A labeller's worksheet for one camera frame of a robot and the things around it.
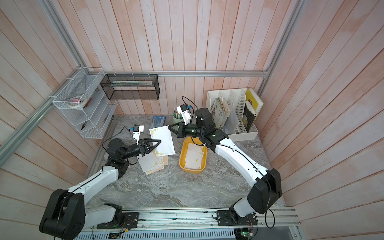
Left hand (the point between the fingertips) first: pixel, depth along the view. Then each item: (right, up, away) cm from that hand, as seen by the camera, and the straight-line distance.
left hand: (160, 143), depth 73 cm
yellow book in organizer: (+56, +25, +19) cm, 64 cm away
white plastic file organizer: (+49, +30, +35) cm, 67 cm away
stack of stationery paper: (+18, -10, +26) cm, 33 cm away
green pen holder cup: (+6, +15, +32) cm, 36 cm away
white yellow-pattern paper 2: (+3, -1, -2) cm, 4 cm away
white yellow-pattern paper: (-11, -13, +20) cm, 26 cm away
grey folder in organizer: (+42, +11, +23) cm, 49 cm away
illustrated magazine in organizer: (+34, +19, +20) cm, 44 cm away
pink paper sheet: (-5, -18, +18) cm, 26 cm away
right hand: (+4, +8, -3) cm, 9 cm away
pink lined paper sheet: (-1, -13, +23) cm, 26 cm away
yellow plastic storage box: (+10, -8, +23) cm, 26 cm away
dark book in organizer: (+53, +16, +22) cm, 60 cm away
